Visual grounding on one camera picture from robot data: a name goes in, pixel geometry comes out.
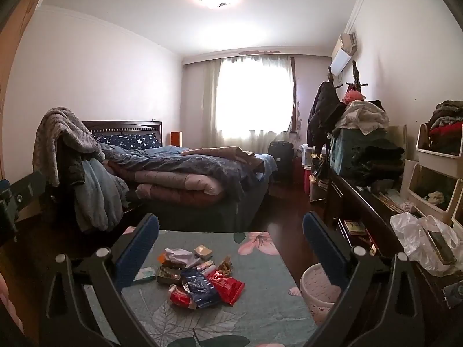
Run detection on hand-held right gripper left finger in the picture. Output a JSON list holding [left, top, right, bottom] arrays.
[[39, 213, 170, 347]]

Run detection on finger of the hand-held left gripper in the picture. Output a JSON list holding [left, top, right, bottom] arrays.
[[6, 171, 47, 223]]

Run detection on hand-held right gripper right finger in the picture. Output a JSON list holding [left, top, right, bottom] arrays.
[[302, 211, 426, 347]]

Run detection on green and white packet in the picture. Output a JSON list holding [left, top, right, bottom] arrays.
[[133, 267, 157, 283]]

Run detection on pink waste basket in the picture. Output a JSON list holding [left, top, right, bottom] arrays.
[[300, 263, 342, 328]]

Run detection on white paper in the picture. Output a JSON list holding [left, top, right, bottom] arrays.
[[164, 248, 203, 269]]

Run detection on red and white wrapper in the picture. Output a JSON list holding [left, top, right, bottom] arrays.
[[168, 284, 198, 309]]

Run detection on pink striped wrapper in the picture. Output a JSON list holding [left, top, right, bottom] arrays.
[[192, 260, 218, 273]]

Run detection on dark blue snack packet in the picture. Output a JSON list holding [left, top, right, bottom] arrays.
[[181, 269, 219, 309]]

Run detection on red snack packet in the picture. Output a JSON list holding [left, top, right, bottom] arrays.
[[206, 270, 246, 306]]

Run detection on dark wooden dresser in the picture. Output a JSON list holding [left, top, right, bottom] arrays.
[[324, 166, 463, 311]]

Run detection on light blue blanket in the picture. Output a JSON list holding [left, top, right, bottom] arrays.
[[74, 159, 130, 232]]

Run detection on grey fleece blanket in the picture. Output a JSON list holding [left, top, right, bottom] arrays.
[[33, 107, 106, 187]]

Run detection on folded pink quilt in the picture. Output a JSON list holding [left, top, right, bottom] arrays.
[[135, 170, 225, 208]]

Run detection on floral green tablecloth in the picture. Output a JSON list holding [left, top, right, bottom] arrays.
[[85, 230, 322, 347]]

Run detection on white plastic bag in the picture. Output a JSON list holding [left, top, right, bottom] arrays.
[[391, 213, 460, 277]]

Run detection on dark wooden bed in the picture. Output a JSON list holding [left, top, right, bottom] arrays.
[[81, 120, 279, 230]]

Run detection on clear plastic container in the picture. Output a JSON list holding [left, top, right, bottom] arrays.
[[298, 144, 328, 169]]

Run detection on blue grey quilt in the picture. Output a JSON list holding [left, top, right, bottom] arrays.
[[99, 144, 268, 198]]

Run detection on black suitcase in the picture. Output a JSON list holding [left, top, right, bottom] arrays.
[[267, 140, 294, 181]]

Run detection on green covered box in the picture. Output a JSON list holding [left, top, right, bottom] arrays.
[[330, 128, 398, 178]]

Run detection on dark folded clothes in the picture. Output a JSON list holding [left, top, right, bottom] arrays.
[[351, 141, 406, 189]]

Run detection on blue star pillow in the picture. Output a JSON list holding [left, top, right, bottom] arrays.
[[95, 133, 161, 149]]

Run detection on white storage bin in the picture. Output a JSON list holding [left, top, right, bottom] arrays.
[[408, 163, 463, 221], [415, 123, 463, 169]]

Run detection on flat brown box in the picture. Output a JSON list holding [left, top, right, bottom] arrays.
[[427, 229, 457, 265]]

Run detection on brown cloth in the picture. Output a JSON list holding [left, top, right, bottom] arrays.
[[181, 146, 257, 161]]

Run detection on dark hanging coat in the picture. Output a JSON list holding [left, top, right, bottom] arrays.
[[307, 81, 346, 149]]

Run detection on pile of light clothes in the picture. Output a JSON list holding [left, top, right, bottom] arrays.
[[335, 99, 390, 135]]

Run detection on pink hat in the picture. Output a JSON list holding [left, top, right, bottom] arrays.
[[343, 90, 367, 105]]

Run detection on sheer window curtain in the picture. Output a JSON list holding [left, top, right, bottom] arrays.
[[203, 55, 301, 152]]

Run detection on stack of folded clothes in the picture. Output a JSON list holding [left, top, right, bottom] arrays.
[[425, 100, 463, 149]]

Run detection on wooden coat rack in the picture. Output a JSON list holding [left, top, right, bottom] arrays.
[[327, 61, 370, 95]]

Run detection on white air conditioner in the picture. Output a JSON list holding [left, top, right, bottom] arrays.
[[330, 32, 359, 76]]

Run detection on wooden door frame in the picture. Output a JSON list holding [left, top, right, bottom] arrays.
[[0, 0, 55, 174]]

